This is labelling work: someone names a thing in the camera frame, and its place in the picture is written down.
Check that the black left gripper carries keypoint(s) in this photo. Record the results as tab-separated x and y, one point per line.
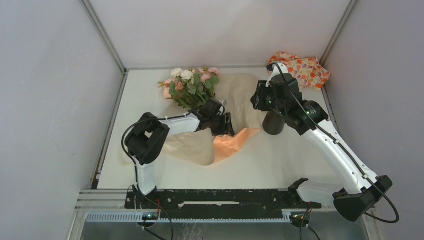
226	128

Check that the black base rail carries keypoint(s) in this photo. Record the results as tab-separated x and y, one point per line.
220	205

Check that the dark brown vase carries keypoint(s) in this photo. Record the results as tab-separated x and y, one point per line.
273	123

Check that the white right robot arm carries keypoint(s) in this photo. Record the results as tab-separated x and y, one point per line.
360	188

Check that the pink white flower bouquet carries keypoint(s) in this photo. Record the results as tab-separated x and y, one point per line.
191	88

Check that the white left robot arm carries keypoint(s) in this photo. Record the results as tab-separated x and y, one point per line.
144	140

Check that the orange floral cloth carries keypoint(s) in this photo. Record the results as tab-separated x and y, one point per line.
307	70

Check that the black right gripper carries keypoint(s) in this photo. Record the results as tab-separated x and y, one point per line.
257	100

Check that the cream ribbon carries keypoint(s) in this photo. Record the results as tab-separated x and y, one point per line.
125	160

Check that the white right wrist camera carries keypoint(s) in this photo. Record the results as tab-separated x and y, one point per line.
275	68

